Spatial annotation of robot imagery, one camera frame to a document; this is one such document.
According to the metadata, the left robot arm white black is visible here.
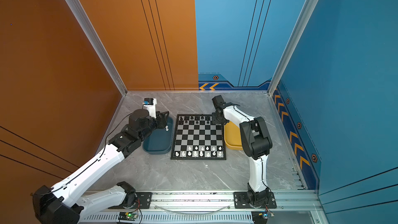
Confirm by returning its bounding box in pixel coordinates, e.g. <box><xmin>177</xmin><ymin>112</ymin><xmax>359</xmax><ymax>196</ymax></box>
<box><xmin>32</xmin><ymin>108</ymin><xmax>169</xmax><ymax>224</ymax></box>

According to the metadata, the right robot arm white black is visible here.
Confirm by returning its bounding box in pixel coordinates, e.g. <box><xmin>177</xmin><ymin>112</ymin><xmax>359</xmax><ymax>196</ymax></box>
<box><xmin>212</xmin><ymin>95</ymin><xmax>277</xmax><ymax>209</ymax></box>

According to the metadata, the left green circuit board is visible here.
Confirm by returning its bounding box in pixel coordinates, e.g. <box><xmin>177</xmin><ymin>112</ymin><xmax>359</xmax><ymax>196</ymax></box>
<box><xmin>118</xmin><ymin>212</ymin><xmax>139</xmax><ymax>222</ymax></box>

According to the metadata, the green circuit board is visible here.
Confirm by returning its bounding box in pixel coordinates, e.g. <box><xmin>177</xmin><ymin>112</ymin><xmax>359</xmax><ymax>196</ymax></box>
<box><xmin>259</xmin><ymin>212</ymin><xmax>270</xmax><ymax>219</ymax></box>
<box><xmin>118</xmin><ymin>212</ymin><xmax>139</xmax><ymax>222</ymax></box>

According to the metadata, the right green circuit board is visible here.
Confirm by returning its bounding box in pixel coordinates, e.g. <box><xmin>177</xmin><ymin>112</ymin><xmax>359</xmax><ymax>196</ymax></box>
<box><xmin>259</xmin><ymin>212</ymin><xmax>270</xmax><ymax>219</ymax></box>

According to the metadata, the yellow plastic tray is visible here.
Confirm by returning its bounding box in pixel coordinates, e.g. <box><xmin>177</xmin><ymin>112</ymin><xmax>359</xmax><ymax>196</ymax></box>
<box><xmin>224</xmin><ymin>122</ymin><xmax>243</xmax><ymax>150</ymax></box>

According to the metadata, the teal plastic tray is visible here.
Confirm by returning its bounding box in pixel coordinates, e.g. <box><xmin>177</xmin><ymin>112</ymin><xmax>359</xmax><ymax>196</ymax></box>
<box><xmin>143</xmin><ymin>117</ymin><xmax>174</xmax><ymax>155</ymax></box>

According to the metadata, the black and white chessboard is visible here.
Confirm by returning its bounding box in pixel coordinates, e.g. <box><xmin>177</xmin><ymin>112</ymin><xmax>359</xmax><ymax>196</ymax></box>
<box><xmin>171</xmin><ymin>114</ymin><xmax>227</xmax><ymax>161</ymax></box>

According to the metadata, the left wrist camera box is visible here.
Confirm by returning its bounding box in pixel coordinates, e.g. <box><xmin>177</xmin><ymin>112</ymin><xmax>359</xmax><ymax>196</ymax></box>
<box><xmin>143</xmin><ymin>97</ymin><xmax>157</xmax><ymax>119</ymax></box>

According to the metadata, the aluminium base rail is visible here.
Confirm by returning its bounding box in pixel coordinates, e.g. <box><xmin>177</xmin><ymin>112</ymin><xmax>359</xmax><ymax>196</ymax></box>
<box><xmin>63</xmin><ymin>189</ymin><xmax>324</xmax><ymax>212</ymax></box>

